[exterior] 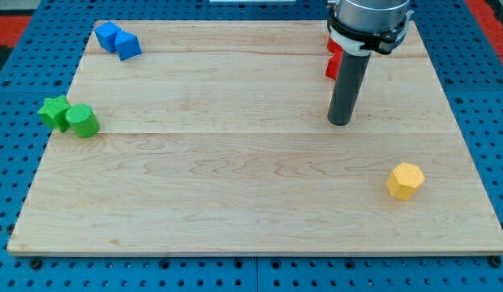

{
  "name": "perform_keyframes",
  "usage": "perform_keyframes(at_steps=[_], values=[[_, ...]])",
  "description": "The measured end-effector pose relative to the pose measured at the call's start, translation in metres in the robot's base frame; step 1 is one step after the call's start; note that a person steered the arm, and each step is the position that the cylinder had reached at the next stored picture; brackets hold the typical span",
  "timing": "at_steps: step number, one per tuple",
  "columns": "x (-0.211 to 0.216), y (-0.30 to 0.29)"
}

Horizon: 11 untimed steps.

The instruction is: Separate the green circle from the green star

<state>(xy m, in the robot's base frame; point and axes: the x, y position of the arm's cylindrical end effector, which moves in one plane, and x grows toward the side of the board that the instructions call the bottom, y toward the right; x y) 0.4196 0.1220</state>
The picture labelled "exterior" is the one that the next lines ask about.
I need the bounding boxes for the green star block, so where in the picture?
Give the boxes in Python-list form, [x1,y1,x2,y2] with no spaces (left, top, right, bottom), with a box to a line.
[37,95,71,133]

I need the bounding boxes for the blue cube block right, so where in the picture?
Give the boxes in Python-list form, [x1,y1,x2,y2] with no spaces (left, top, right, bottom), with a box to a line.
[114,30,142,61]

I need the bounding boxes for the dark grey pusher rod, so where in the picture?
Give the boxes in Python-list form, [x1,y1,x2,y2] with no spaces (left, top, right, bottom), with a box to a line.
[327,52,371,126]

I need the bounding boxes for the blue cube block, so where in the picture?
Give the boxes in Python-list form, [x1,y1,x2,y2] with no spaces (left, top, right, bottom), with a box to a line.
[94,21,121,54]
[114,30,142,61]

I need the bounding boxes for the yellow hexagon block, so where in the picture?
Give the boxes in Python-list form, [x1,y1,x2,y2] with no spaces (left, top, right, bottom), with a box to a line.
[385,162,425,201]

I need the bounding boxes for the wooden board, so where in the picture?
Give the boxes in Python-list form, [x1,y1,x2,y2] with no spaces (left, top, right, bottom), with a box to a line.
[7,21,503,257]

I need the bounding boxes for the red block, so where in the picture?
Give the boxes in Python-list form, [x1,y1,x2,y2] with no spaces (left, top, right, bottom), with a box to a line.
[325,37,343,80]

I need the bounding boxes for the green cylinder block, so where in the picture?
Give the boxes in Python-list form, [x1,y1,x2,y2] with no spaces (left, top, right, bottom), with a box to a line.
[66,104,100,138]

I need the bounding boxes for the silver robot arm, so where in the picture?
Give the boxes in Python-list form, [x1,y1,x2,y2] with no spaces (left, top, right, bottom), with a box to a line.
[334,0,410,33]

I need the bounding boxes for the blue cube block left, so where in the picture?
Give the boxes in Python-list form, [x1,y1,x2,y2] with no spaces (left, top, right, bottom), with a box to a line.
[94,21,121,54]

